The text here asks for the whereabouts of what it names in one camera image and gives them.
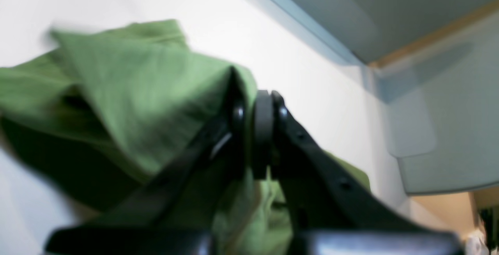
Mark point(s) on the grey partition panel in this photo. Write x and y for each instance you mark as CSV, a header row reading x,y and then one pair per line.
x,y
435,65

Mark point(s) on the green t-shirt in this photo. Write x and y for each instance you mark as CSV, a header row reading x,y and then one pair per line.
x,y
138,94

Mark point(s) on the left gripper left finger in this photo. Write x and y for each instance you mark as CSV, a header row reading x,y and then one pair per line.
x,y
172,214

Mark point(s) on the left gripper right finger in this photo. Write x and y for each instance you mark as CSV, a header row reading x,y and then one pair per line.
x,y
331,213

